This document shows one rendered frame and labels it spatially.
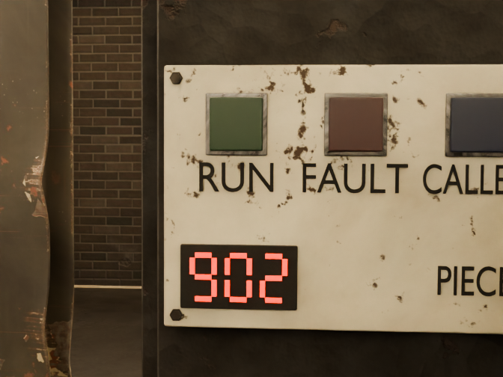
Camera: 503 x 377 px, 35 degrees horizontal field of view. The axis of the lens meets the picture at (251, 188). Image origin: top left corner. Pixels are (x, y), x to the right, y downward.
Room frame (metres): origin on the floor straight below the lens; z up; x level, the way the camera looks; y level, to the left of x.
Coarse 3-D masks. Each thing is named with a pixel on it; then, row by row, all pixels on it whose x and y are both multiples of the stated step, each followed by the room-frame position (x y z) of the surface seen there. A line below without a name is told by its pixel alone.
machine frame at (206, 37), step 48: (144, 0) 0.65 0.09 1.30; (192, 0) 0.56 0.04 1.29; (240, 0) 0.56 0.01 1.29; (288, 0) 0.56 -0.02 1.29; (336, 0) 0.56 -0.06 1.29; (384, 0) 0.55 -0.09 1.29; (432, 0) 0.55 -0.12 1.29; (480, 0) 0.55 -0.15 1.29; (144, 48) 0.65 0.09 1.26; (192, 48) 0.56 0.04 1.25; (240, 48) 0.56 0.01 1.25; (288, 48) 0.56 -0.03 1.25; (336, 48) 0.56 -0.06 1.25; (384, 48) 0.55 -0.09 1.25; (432, 48) 0.55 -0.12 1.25; (480, 48) 0.55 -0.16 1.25; (144, 96) 0.65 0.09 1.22; (144, 144) 0.65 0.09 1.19; (144, 192) 0.65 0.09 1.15; (144, 240) 0.65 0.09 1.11; (144, 288) 0.65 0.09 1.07; (144, 336) 0.65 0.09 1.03; (192, 336) 0.56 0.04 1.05; (240, 336) 0.56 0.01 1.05; (288, 336) 0.56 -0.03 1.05; (336, 336) 0.56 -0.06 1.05; (384, 336) 0.55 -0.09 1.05; (432, 336) 0.55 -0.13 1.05; (480, 336) 0.55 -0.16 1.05
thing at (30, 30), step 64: (0, 0) 3.03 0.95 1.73; (64, 0) 3.31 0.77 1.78; (0, 64) 3.03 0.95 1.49; (64, 64) 3.31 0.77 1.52; (0, 128) 3.03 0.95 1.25; (64, 128) 3.31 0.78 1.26; (0, 192) 3.03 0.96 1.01; (64, 192) 3.31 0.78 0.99; (0, 256) 3.03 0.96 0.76; (64, 256) 3.31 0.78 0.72; (0, 320) 3.03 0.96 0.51; (64, 320) 3.31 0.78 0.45
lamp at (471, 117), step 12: (456, 108) 0.52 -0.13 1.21; (468, 108) 0.52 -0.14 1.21; (480, 108) 0.52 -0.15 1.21; (492, 108) 0.52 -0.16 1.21; (456, 120) 0.52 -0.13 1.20; (468, 120) 0.52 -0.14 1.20; (480, 120) 0.52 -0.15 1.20; (492, 120) 0.52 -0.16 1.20; (456, 132) 0.52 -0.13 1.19; (468, 132) 0.52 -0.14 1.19; (480, 132) 0.52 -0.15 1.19; (492, 132) 0.52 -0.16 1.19; (456, 144) 0.52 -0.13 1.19; (468, 144) 0.52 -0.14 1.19; (480, 144) 0.52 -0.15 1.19; (492, 144) 0.52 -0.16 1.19
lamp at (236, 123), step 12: (216, 108) 0.54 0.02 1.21; (228, 108) 0.54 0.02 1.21; (240, 108) 0.54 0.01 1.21; (252, 108) 0.54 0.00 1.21; (216, 120) 0.54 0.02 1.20; (228, 120) 0.54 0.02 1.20; (240, 120) 0.54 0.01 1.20; (252, 120) 0.53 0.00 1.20; (216, 132) 0.54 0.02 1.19; (228, 132) 0.54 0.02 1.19; (240, 132) 0.54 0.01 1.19; (252, 132) 0.53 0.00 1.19; (216, 144) 0.54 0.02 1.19; (228, 144) 0.54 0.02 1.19; (240, 144) 0.54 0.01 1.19; (252, 144) 0.54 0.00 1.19
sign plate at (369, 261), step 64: (384, 64) 0.54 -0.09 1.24; (448, 64) 0.53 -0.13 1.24; (192, 128) 0.54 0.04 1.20; (320, 128) 0.54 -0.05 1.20; (384, 128) 0.53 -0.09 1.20; (448, 128) 0.53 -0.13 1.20; (192, 192) 0.54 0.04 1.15; (256, 192) 0.54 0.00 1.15; (320, 192) 0.54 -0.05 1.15; (384, 192) 0.53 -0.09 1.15; (448, 192) 0.53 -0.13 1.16; (192, 256) 0.54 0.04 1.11; (256, 256) 0.54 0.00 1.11; (320, 256) 0.54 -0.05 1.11; (384, 256) 0.53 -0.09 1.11; (448, 256) 0.53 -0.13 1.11; (192, 320) 0.54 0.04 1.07; (256, 320) 0.54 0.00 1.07; (320, 320) 0.54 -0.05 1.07; (384, 320) 0.53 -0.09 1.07; (448, 320) 0.53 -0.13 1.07
